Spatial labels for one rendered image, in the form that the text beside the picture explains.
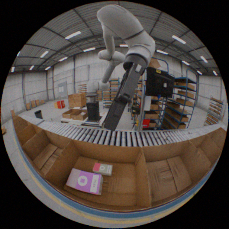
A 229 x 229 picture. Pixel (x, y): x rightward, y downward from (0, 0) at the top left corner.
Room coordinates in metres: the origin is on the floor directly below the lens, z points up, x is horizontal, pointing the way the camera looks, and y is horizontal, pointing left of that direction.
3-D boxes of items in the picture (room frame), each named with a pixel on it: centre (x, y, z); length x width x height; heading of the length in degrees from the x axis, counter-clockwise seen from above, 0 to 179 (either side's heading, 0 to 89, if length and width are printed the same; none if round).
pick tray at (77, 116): (1.30, 0.69, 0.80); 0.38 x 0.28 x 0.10; 174
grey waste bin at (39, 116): (2.15, 4.29, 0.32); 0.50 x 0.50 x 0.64
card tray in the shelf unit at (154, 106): (1.40, -0.78, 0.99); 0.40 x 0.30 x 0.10; 170
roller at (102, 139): (0.57, 0.16, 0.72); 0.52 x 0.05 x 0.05; 174
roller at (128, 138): (0.54, -0.16, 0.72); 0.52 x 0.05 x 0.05; 174
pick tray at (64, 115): (1.36, 1.02, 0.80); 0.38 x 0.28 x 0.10; 171
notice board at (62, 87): (4.21, 3.66, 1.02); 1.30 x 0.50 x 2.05; 72
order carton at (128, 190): (0.11, 0.07, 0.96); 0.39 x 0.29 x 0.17; 84
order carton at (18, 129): (0.24, 1.24, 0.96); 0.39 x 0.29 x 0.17; 84
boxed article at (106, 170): (0.17, 0.06, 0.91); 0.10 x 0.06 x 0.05; 84
